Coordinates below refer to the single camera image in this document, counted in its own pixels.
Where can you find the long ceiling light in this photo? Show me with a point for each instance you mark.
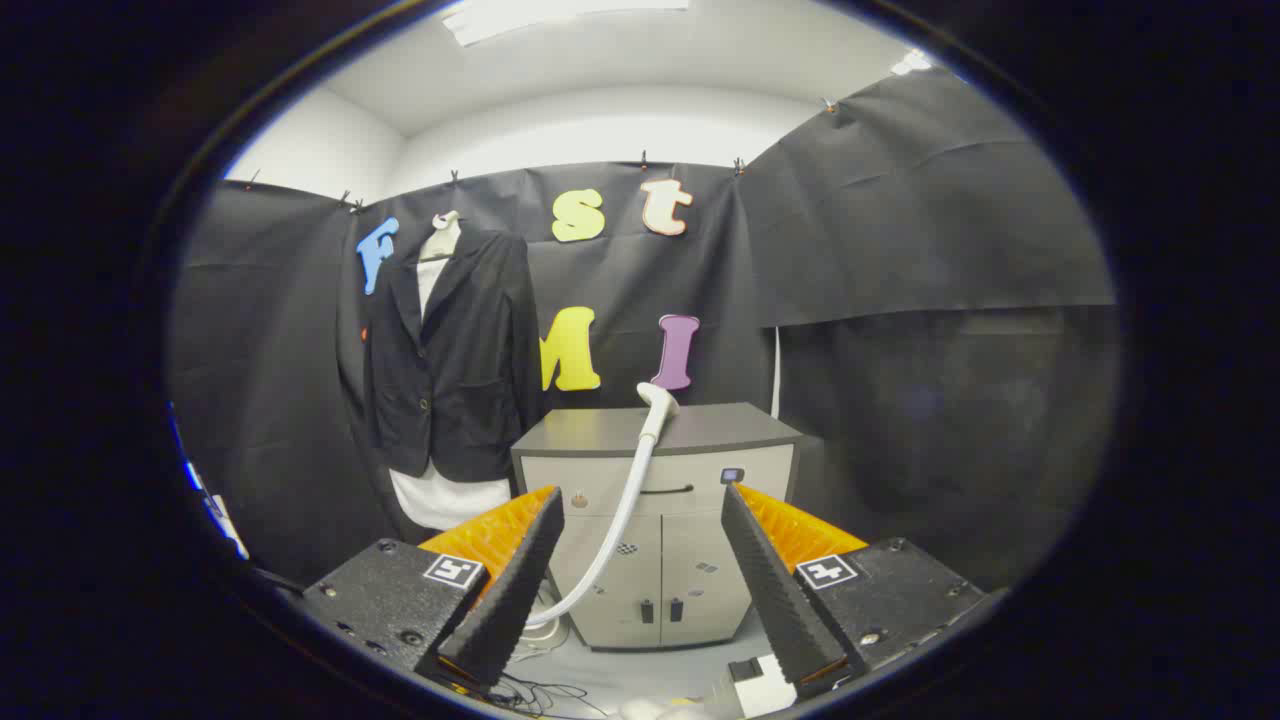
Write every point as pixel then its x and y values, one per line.
pixel 560 15

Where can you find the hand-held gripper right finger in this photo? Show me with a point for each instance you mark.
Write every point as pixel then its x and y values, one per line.
pixel 775 590

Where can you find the black blazer jacket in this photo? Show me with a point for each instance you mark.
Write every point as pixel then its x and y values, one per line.
pixel 470 350

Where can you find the white and black box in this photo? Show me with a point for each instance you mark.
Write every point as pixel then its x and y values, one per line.
pixel 765 690

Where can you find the grey cabinet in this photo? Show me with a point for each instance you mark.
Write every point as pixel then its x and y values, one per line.
pixel 730 425

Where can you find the beige clothes hanger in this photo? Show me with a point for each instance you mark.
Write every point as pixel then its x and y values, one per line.
pixel 440 240

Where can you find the white shirt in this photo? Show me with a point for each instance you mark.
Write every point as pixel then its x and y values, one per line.
pixel 440 505

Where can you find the white blue-lit device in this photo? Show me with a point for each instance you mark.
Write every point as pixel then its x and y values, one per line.
pixel 225 525

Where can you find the black backdrop cloth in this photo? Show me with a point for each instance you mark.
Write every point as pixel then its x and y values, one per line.
pixel 900 250

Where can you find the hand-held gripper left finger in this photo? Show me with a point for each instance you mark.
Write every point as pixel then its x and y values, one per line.
pixel 510 590

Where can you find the garment steamer base with pole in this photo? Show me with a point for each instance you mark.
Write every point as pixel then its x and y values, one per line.
pixel 545 632

